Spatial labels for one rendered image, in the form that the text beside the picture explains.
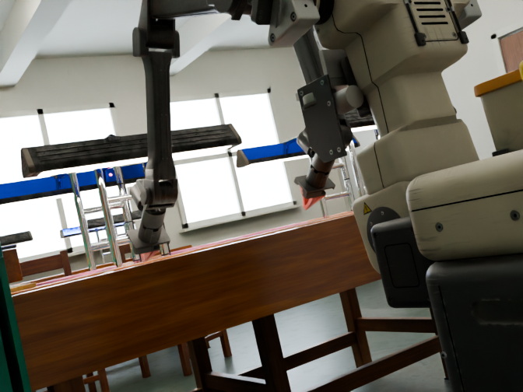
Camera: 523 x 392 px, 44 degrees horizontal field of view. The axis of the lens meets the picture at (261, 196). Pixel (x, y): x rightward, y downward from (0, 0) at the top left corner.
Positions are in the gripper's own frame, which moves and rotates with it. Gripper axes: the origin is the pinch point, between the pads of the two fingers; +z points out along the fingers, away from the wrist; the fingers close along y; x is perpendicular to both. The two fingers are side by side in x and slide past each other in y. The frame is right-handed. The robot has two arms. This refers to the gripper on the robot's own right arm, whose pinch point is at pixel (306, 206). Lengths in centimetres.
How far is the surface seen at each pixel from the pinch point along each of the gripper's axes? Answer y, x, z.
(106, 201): 45, -32, 15
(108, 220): 46, -28, 19
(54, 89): -98, -476, 271
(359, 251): -2.5, 21.3, -1.7
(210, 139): 17.2, -28.3, -5.6
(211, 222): -241, -342, 380
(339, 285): 6.7, 26.5, 2.8
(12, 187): 61, -68, 36
